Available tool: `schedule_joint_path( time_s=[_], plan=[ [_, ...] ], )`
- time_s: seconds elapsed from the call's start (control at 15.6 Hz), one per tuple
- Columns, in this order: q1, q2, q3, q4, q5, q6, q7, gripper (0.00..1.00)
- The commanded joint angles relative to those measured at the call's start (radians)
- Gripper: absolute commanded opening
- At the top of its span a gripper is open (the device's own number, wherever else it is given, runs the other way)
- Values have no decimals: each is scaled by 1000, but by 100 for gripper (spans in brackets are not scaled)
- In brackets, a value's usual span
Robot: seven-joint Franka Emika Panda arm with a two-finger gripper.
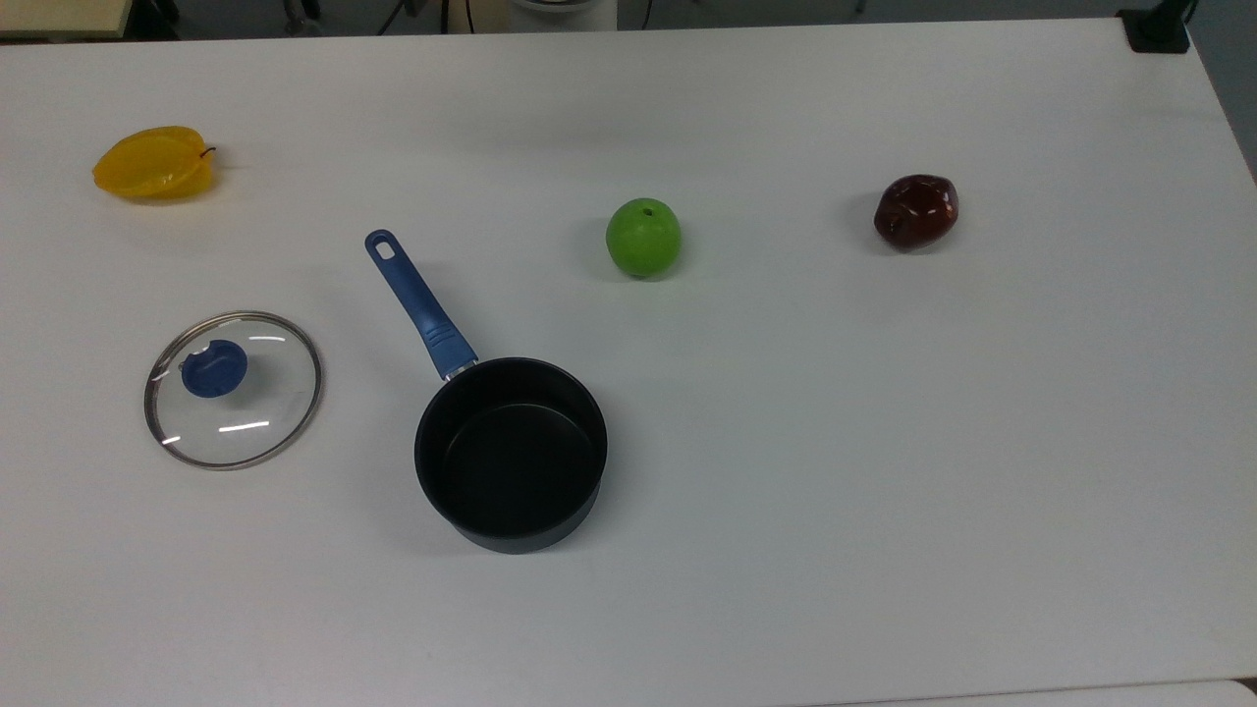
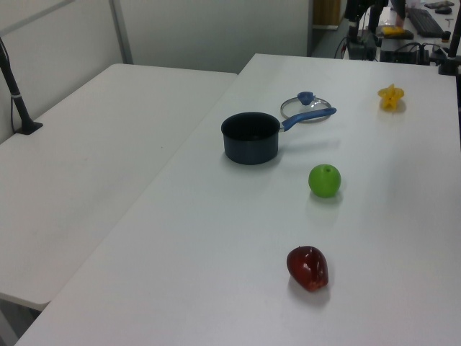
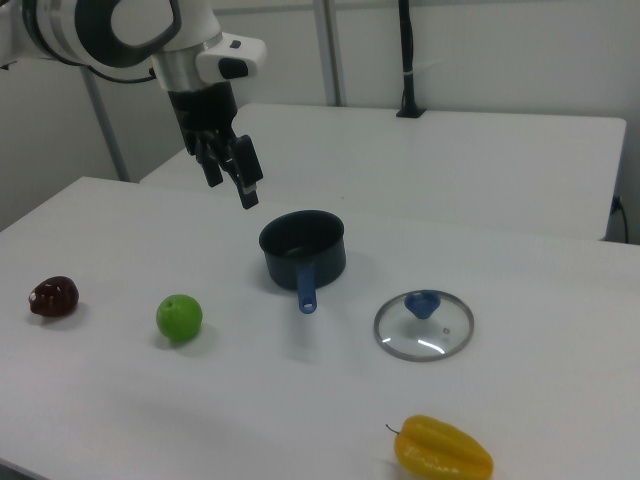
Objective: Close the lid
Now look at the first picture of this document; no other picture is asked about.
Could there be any glass lid with blue knob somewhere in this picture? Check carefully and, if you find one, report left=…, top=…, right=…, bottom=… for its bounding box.
left=143, top=311, right=324, bottom=471

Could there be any green apple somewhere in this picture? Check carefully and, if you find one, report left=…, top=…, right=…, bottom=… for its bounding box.
left=605, top=197, right=683, bottom=280

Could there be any dark red apple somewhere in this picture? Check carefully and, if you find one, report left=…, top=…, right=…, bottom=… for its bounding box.
left=873, top=174, right=960, bottom=251

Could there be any yellow starfruit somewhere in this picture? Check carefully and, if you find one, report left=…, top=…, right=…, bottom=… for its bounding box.
left=92, top=126, right=218, bottom=202

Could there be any black table clamp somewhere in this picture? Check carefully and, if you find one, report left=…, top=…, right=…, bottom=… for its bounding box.
left=1117, top=0, right=1201, bottom=54

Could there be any light wooden table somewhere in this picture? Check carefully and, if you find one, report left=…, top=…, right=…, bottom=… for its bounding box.
left=0, top=0, right=135, bottom=41

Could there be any black saucepan with blue handle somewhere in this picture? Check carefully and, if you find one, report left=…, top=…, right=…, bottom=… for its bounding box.
left=364, top=229, right=609, bottom=556

